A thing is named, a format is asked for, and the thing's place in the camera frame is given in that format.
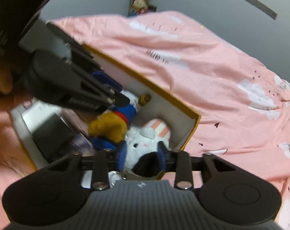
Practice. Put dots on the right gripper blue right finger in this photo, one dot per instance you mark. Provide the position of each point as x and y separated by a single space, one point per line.
162 155

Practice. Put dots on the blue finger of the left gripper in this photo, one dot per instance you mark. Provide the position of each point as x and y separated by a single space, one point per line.
102 79

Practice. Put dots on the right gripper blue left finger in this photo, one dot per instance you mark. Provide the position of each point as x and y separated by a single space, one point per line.
121 155

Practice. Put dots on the white striped-hat plush toy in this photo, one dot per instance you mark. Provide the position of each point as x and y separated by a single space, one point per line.
141 158

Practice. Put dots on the brown sailor plush toy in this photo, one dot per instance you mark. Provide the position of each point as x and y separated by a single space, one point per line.
108 130

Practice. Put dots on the illustrated lady card box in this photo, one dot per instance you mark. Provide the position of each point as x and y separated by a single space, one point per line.
80 144

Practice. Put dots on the white glossy box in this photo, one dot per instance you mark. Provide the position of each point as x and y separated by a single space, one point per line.
38 113

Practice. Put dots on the black rectangular box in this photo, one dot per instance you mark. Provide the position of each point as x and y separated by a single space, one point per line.
52 135

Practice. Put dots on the orange cardboard storage box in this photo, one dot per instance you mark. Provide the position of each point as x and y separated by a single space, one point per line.
181 120

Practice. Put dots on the pink cloud-print duvet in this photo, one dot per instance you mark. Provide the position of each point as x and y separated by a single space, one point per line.
234 172

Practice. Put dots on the grey wall switch panel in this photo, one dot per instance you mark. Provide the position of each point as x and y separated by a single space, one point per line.
262 7

